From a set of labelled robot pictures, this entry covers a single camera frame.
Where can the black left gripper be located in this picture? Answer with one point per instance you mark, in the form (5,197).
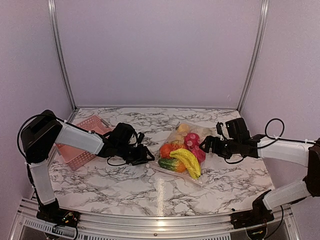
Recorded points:
(141,156)

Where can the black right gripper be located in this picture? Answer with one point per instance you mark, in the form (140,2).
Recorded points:
(215,149)

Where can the red fake dragon fruit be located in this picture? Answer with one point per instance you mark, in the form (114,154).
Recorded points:
(192,141)
(199,154)

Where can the yellow fake banana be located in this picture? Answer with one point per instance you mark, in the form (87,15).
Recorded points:
(189,160)

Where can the orange green fake mango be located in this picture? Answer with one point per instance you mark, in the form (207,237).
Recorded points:
(172,164)

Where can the clear zip top bag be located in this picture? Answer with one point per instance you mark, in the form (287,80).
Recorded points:
(203,132)

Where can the yellow fake lemon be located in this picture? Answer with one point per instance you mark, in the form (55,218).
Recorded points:
(183,128)

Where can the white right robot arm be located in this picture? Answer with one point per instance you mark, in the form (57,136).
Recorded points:
(294,165)

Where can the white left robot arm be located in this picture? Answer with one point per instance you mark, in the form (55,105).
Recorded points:
(42,133)

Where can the pink plastic basket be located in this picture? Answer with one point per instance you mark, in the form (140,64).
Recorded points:
(81,143)

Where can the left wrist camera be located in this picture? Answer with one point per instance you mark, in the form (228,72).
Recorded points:
(124,135)

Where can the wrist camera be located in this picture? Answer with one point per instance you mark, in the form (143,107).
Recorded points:
(124,135)
(236,128)

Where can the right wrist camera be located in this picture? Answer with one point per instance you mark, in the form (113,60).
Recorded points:
(236,128)

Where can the front aluminium rail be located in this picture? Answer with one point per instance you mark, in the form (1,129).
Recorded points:
(99,226)

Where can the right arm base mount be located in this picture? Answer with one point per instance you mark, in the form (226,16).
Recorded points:
(259,214)

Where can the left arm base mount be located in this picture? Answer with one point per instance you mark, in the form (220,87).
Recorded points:
(52,213)

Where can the right aluminium frame post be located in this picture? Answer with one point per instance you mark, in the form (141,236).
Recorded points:
(261,28)

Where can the aluminium frame post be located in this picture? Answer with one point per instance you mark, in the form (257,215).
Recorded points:
(261,28)
(59,52)

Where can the left aluminium frame post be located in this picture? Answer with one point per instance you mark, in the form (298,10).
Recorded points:
(59,52)

